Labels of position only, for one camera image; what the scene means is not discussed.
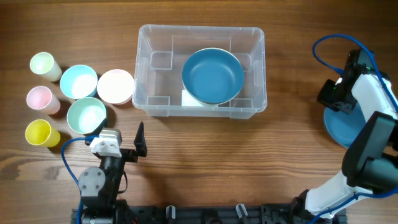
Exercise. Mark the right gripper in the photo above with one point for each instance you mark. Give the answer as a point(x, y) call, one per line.
point(324, 98)

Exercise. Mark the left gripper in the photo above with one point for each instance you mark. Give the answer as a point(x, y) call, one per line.
point(132, 155)

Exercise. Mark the dark blue plate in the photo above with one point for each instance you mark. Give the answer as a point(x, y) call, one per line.
point(213, 76)
point(344, 128)

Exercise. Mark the mint green plastic bowl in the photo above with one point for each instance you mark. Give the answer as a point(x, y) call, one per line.
point(85, 115)

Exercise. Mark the pink plastic bowl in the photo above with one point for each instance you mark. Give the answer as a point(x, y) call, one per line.
point(116, 86)

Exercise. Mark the cream plate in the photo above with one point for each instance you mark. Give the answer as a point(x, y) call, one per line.
point(208, 105)

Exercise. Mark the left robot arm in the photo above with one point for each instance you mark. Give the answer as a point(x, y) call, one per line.
point(99, 186)

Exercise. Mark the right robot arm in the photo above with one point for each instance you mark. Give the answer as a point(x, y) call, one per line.
point(366, 172)

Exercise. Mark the clear plastic storage container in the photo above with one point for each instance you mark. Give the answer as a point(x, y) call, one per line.
point(162, 51)

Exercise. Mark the light blue plastic bowl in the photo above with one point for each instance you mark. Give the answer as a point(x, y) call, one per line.
point(79, 81)

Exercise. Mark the yellow plastic cup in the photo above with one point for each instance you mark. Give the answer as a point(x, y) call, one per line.
point(41, 133)

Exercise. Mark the pink plastic cup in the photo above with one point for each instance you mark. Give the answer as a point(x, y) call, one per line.
point(41, 98)

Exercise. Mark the pale green plastic cup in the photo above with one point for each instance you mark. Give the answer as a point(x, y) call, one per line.
point(44, 65)

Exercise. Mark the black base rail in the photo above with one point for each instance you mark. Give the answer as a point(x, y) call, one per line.
point(264, 214)

